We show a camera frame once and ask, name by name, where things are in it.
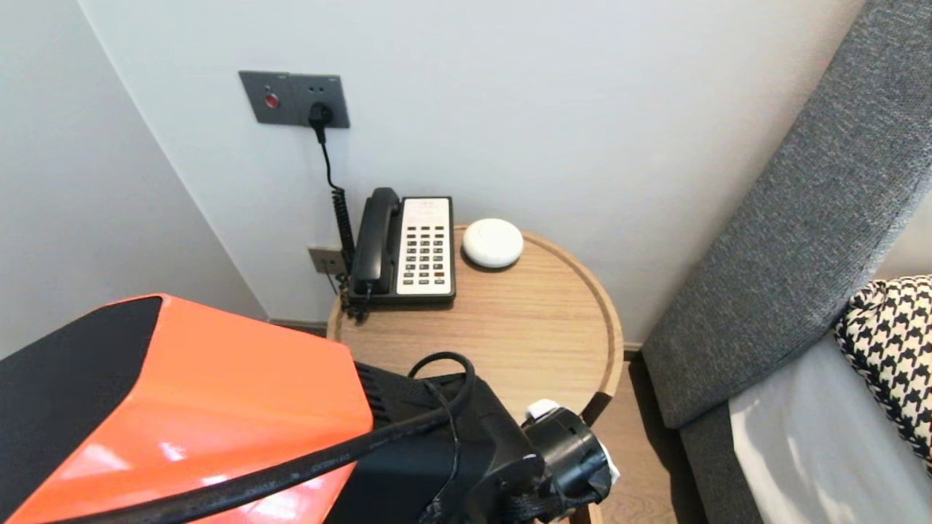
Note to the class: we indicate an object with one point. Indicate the white bed sheet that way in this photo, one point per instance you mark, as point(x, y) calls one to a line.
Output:
point(815, 451)

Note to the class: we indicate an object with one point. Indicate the flat white dome device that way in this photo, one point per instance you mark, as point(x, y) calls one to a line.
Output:
point(493, 242)

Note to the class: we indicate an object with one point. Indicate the grey wall socket panel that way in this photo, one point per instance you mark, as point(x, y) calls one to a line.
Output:
point(333, 98)

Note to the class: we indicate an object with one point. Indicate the round wooden bedside table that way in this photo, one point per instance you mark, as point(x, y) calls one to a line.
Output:
point(524, 327)

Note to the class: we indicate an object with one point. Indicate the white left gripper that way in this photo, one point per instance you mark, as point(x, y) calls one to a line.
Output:
point(540, 409)

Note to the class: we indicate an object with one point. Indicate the grey fabric headboard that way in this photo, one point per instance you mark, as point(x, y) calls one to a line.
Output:
point(801, 218)

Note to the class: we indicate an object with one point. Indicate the beige phone wall plate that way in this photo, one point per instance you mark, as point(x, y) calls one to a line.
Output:
point(324, 260)

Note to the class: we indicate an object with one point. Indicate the black white desk telephone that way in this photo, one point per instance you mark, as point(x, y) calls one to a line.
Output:
point(426, 247)

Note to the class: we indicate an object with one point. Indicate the black telephone handset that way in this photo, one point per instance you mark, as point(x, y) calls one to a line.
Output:
point(375, 240)

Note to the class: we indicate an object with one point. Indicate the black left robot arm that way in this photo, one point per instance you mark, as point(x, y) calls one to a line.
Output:
point(218, 393)

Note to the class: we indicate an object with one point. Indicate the grey switch panel red button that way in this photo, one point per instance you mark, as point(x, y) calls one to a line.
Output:
point(264, 96)

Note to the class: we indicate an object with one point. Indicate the black white houndstooth pillow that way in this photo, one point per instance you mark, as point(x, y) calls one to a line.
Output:
point(895, 342)

